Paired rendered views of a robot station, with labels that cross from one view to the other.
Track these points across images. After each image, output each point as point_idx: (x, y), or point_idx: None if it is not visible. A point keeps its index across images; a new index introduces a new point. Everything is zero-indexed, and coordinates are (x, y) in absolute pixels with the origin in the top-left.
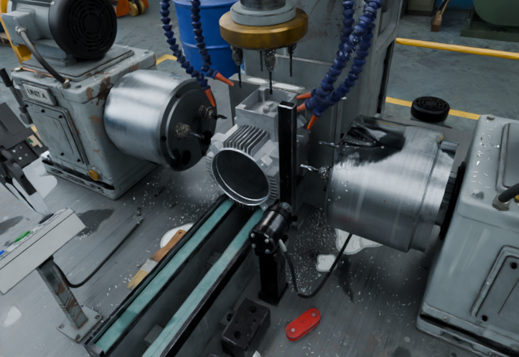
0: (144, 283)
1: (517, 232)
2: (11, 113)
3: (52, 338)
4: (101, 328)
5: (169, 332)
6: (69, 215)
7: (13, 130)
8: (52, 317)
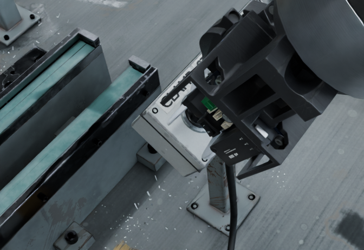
0: (72, 144)
1: None
2: (248, 68)
3: (262, 185)
4: (134, 84)
5: (44, 81)
6: (148, 105)
7: (241, 67)
8: (278, 219)
